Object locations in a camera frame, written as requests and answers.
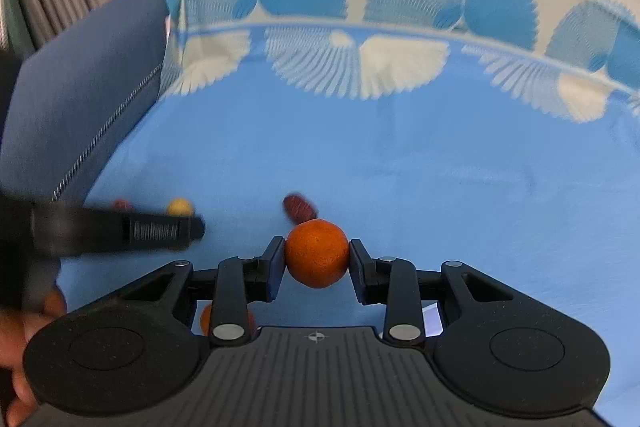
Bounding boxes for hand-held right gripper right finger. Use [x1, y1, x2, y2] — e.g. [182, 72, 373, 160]
[348, 238, 517, 344]

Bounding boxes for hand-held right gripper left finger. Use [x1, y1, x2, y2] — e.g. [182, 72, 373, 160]
[120, 236, 287, 349]

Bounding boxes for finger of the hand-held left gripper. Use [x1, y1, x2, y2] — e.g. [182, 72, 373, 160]
[122, 213, 207, 254]

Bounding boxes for orange mandarin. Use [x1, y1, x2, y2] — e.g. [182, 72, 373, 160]
[199, 302, 257, 338]
[284, 218, 350, 290]

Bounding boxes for lavender round plate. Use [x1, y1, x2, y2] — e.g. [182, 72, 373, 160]
[422, 303, 444, 338]

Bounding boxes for person's left hand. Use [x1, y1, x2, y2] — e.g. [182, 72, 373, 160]
[0, 288, 69, 417]

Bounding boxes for dark red wrinkled date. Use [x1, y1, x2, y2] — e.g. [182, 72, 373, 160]
[282, 193, 319, 224]

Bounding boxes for blue zippered cushion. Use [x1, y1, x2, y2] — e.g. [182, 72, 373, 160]
[0, 0, 169, 208]

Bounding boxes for blue fan-patterned bed sheet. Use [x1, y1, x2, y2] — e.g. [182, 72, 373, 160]
[55, 0, 640, 427]

